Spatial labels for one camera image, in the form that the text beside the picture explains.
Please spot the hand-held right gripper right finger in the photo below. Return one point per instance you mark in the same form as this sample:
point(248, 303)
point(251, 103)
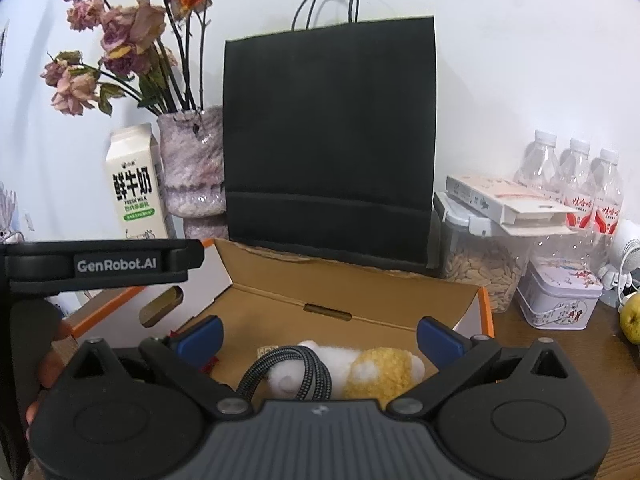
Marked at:
point(440, 342)

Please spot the white round device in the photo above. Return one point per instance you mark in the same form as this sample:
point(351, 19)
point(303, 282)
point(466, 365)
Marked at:
point(627, 240)

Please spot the white green milk carton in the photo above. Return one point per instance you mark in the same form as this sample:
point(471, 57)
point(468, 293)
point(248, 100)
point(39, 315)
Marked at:
point(135, 185)

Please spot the white flat carton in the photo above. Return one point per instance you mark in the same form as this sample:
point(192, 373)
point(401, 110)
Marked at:
point(500, 195)

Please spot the white printed tin box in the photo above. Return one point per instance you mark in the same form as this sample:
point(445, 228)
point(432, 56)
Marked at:
point(555, 295)

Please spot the clear container of seeds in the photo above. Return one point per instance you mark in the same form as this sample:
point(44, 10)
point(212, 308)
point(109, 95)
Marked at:
point(480, 270)

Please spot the clear water bottle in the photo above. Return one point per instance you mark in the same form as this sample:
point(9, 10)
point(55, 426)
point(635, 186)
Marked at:
point(575, 175)
point(607, 190)
point(537, 165)

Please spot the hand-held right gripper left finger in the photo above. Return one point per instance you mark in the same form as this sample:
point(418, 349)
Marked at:
point(202, 340)

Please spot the purple white textured vase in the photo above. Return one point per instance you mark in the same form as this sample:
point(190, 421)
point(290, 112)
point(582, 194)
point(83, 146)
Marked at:
point(192, 170)

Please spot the dried pink rose bouquet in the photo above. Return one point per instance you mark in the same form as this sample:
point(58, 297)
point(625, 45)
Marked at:
point(132, 25)

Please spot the yellow white plush toy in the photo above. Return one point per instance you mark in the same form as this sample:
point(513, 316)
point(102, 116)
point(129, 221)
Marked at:
point(380, 372)

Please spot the green pear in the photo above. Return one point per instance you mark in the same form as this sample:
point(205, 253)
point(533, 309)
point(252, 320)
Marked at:
point(632, 317)

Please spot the red cardboard box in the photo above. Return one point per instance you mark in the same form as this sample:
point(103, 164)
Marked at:
point(300, 290)

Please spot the person's left hand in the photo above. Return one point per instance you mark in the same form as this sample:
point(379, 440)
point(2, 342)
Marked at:
point(50, 370)

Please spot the black paper bag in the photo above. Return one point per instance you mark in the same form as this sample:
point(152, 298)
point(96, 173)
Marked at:
point(325, 135)

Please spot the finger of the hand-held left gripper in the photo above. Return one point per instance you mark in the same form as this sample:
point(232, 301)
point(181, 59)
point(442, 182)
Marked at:
point(192, 257)

